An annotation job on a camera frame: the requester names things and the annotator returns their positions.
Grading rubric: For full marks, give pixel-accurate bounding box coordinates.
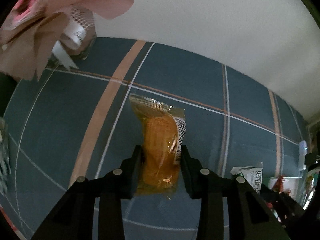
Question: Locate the orange cake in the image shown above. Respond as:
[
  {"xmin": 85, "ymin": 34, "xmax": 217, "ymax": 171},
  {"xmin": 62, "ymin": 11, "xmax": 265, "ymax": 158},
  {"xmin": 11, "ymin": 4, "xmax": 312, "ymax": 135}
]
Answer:
[{"xmin": 129, "ymin": 94, "xmax": 187, "ymax": 195}]

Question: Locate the green white cracker packet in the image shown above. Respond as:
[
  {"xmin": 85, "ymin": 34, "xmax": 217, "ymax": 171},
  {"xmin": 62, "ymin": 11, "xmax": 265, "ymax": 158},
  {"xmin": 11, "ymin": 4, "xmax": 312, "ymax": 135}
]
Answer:
[{"xmin": 230, "ymin": 161, "xmax": 263, "ymax": 194}]

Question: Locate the tall red snack bag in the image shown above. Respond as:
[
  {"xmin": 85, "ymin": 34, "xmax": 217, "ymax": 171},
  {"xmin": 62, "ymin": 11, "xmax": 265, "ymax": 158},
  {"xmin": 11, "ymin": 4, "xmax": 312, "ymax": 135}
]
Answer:
[{"xmin": 272, "ymin": 176, "xmax": 291, "ymax": 196}]

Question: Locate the shallow pale green tray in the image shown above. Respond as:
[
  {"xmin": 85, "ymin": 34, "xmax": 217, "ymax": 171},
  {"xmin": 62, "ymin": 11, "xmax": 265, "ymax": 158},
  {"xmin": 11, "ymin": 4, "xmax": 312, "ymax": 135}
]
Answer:
[{"xmin": 267, "ymin": 177, "xmax": 304, "ymax": 202}]

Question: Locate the silver metal object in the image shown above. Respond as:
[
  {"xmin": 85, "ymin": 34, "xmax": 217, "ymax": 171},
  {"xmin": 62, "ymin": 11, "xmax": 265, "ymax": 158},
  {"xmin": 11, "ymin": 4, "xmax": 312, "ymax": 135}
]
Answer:
[{"xmin": 302, "ymin": 187, "xmax": 316, "ymax": 210}]

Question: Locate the black plug adapter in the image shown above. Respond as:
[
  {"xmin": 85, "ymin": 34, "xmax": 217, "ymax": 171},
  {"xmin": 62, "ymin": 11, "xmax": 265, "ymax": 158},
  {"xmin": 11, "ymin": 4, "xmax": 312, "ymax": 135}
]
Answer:
[{"xmin": 304, "ymin": 152, "xmax": 320, "ymax": 166}]

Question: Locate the white power strip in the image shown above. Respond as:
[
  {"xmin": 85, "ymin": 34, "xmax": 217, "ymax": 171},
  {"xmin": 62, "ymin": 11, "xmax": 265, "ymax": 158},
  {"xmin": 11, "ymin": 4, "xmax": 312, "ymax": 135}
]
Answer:
[{"xmin": 298, "ymin": 140, "xmax": 308, "ymax": 171}]

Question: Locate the blue plaid tablecloth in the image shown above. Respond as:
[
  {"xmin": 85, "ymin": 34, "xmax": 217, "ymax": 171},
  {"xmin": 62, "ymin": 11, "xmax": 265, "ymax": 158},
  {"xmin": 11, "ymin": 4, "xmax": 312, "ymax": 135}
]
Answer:
[{"xmin": 1, "ymin": 38, "xmax": 309, "ymax": 239}]

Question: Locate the pink paper flower bouquet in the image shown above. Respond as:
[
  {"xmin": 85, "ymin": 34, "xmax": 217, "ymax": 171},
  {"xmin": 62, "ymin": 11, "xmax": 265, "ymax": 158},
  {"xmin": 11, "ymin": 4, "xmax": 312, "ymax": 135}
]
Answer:
[{"xmin": 1, "ymin": 0, "xmax": 134, "ymax": 80}]

